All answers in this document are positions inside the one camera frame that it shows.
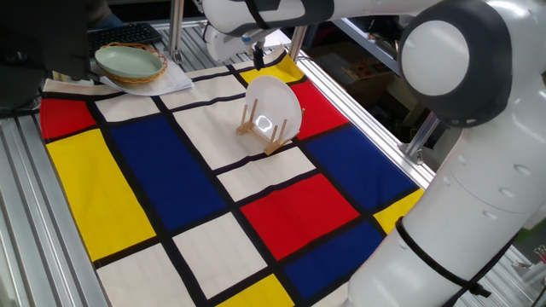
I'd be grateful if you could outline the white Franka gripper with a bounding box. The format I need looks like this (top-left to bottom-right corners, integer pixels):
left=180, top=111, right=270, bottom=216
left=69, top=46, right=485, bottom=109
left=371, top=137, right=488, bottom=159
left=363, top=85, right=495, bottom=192
left=205, top=26, right=265, bottom=72

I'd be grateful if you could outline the white round plate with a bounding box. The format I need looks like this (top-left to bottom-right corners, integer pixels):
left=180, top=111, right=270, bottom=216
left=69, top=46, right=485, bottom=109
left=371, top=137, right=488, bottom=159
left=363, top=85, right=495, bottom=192
left=244, top=75, right=303, bottom=142

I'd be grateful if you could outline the wooden dish rack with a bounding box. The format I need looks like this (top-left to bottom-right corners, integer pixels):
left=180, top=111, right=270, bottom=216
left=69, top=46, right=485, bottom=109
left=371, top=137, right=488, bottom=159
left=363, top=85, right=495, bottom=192
left=235, top=98, right=306, bottom=157

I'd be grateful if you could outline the white paper sheet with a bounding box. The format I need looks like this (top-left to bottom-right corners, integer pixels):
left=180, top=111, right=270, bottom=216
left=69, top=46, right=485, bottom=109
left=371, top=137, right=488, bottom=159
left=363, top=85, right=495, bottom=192
left=91, top=50, right=195, bottom=97

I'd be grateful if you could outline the colourful printed box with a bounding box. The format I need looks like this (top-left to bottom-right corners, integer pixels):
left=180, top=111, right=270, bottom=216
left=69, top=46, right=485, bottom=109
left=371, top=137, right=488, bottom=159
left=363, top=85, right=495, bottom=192
left=340, top=57, right=387, bottom=82

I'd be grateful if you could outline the grey metal shelf beam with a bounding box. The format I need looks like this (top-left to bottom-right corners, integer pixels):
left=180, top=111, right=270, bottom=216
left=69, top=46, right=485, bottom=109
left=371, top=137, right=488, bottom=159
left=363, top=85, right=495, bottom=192
left=330, top=17, right=402, bottom=76

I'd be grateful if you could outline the wicker basket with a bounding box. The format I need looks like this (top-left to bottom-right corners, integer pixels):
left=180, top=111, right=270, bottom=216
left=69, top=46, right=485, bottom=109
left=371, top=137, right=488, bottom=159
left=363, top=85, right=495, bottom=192
left=98, top=41, right=169, bottom=84

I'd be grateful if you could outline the pale green plate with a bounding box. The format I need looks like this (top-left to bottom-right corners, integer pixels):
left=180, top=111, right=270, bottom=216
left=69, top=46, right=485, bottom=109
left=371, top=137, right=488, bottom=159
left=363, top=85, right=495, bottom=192
left=94, top=45, right=165, bottom=80

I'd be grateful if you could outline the black keyboard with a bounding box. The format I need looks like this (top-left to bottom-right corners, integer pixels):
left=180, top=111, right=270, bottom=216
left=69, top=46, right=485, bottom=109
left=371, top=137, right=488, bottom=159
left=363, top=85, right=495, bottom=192
left=87, top=21, right=164, bottom=56

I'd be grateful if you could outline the colour block tablecloth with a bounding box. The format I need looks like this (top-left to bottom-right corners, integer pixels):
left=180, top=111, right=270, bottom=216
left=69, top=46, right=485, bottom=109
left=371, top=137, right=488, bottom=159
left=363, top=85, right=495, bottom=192
left=38, top=50, right=426, bottom=307

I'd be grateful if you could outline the seated person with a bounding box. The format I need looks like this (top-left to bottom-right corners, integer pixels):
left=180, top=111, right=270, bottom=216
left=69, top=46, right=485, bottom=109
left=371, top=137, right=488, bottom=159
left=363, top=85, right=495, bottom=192
left=84, top=0, right=127, bottom=30

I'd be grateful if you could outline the black monitor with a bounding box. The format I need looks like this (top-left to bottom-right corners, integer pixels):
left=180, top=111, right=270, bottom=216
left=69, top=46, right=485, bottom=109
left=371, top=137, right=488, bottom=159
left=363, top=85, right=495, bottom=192
left=0, top=0, right=90, bottom=110

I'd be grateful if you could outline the silver blue wrist camera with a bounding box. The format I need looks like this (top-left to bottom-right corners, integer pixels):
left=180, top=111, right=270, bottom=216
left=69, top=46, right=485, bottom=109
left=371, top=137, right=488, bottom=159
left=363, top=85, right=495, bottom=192
left=241, top=30, right=276, bottom=47

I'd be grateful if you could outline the aluminium frame post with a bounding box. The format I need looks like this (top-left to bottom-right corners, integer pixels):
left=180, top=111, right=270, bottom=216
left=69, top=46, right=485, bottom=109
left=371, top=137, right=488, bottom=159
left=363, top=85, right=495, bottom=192
left=168, top=0, right=185, bottom=65
left=400, top=111, right=441, bottom=165
left=288, top=25, right=309, bottom=61

